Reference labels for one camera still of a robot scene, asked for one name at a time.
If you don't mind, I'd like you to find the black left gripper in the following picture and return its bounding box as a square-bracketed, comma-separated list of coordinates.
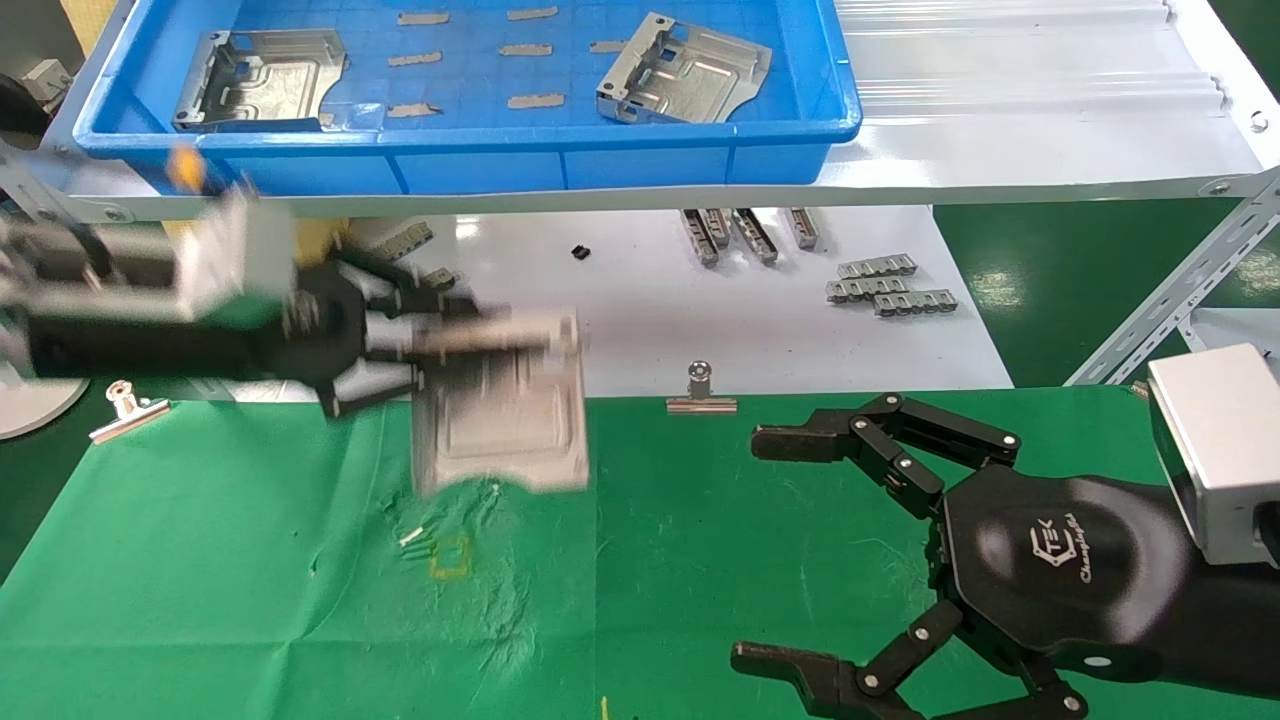
[268, 256, 503, 421]

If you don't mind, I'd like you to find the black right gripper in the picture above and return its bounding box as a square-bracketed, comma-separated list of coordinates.
[730, 393, 1203, 720]

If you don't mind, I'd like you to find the stamped metal bracket plate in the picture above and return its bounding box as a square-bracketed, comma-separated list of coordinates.
[596, 13, 773, 125]
[410, 310, 591, 493]
[170, 30, 349, 134]

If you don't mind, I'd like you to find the green cloth mat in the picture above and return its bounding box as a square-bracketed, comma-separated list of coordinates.
[0, 385, 1280, 720]

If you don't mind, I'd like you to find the silver binder clip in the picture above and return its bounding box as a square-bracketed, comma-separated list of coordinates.
[665, 361, 737, 415]
[88, 381, 169, 445]

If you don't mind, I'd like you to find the blue plastic tray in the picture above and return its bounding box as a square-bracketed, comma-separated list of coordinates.
[70, 0, 863, 198]

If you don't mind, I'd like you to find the large white board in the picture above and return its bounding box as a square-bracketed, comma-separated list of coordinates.
[278, 205, 1013, 403]

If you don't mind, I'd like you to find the group of grey strips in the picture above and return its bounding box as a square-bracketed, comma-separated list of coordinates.
[730, 208, 778, 266]

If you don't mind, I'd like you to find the small grey box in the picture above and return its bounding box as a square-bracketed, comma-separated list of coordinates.
[18, 60, 73, 106]

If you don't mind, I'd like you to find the white metal shelf board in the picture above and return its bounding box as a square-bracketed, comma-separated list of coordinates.
[30, 0, 1280, 223]

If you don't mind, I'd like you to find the black rounded object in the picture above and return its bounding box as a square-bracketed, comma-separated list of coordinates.
[0, 75, 47, 139]

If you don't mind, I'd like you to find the clear corrugated plastic sheet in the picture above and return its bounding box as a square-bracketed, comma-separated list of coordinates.
[830, 0, 1226, 121]

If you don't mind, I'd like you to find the white round base plate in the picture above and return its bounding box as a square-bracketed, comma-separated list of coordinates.
[0, 376, 93, 441]

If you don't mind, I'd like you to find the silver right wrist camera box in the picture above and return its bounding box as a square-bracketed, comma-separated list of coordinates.
[1147, 343, 1280, 569]

